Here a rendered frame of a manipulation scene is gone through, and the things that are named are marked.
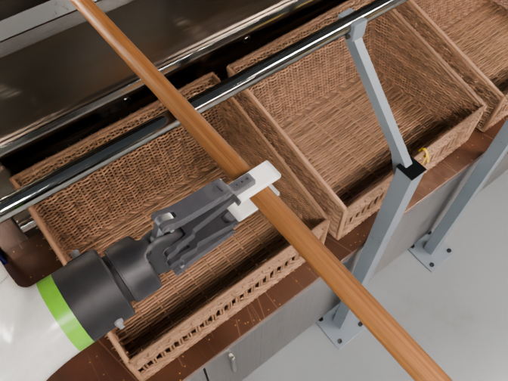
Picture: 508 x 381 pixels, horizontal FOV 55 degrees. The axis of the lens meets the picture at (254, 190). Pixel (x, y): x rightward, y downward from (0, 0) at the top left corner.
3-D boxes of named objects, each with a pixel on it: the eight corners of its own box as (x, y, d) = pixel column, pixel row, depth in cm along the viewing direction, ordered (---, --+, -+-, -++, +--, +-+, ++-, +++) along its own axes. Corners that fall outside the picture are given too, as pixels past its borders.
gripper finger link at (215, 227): (170, 263, 59) (169, 269, 60) (243, 224, 64) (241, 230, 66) (153, 240, 60) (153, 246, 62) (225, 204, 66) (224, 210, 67)
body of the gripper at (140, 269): (93, 239, 55) (162, 197, 59) (111, 270, 63) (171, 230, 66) (125, 289, 52) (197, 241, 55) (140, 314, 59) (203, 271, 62)
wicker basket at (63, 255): (47, 235, 129) (2, 176, 106) (219, 135, 148) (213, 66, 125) (140, 388, 108) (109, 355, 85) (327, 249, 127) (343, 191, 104)
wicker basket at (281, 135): (226, 133, 149) (221, 64, 125) (356, 54, 168) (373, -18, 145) (337, 245, 128) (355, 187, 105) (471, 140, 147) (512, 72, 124)
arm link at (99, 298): (106, 357, 57) (83, 332, 49) (62, 282, 62) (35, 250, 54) (150, 325, 59) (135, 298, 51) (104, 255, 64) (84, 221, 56)
